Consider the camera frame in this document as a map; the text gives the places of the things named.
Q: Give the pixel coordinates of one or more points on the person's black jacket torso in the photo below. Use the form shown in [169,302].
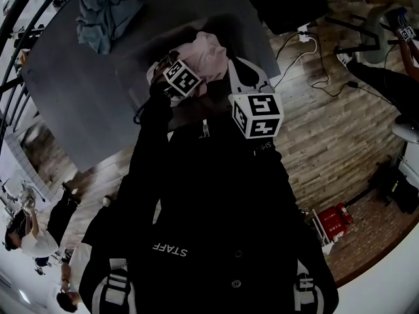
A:
[209,214]

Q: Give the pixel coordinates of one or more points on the blue grey laundry pile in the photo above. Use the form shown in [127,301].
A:
[104,15]

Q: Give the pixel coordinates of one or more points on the black curved railing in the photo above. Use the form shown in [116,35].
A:
[19,21]

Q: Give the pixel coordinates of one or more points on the red fire extinguisher box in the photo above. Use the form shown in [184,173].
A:
[332,222]

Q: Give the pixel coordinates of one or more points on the white metal rack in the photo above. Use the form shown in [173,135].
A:
[319,231]

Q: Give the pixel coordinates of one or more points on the grey chair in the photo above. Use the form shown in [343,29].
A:
[376,34]

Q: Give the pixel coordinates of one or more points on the black bag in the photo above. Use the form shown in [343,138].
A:
[396,185]

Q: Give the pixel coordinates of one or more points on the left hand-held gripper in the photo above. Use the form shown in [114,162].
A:
[182,78]

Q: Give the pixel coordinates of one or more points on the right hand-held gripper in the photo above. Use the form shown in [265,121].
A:
[258,114]

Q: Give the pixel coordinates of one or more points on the white round stool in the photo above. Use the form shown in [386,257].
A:
[406,132]

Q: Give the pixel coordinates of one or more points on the person's left forearm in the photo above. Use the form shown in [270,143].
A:
[154,123]

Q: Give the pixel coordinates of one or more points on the white power strip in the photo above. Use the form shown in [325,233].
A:
[304,34]

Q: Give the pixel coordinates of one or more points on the person's right forearm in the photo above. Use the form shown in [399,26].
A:
[268,155]

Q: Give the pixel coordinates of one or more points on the pink laundry garment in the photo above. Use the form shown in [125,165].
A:
[204,56]

